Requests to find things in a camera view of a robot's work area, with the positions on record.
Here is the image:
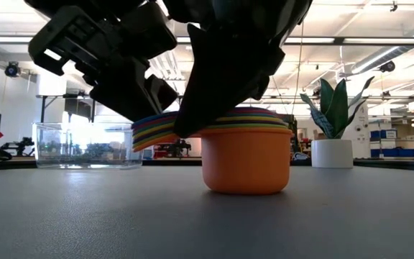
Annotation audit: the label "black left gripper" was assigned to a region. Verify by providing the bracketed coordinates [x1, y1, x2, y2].
[23, 0, 314, 122]

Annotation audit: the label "orange plastic measuring cup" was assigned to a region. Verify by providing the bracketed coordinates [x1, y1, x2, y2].
[133, 126, 293, 196]

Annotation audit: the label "red plastic measuring cup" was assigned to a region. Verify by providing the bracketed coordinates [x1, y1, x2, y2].
[132, 109, 276, 131]

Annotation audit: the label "black ceiling camera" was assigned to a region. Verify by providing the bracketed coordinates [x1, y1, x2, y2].
[379, 60, 397, 73]
[4, 61, 21, 78]

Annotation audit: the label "purple plastic measuring cup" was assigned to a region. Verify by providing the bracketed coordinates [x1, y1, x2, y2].
[132, 119, 287, 143]

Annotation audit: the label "potted plant in white pot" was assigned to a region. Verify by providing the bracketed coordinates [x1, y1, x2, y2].
[299, 76, 376, 169]

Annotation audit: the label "blue storage bins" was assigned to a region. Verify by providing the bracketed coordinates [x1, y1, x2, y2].
[370, 129, 397, 141]

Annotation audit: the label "black metal rack frame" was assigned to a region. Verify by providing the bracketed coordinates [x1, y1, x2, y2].
[36, 92, 97, 124]

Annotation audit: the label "clear plastic container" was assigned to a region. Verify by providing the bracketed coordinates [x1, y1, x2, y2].
[32, 122, 145, 170]

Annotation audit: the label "teal plastic measuring cup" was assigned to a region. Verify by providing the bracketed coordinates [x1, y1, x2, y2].
[132, 112, 280, 135]

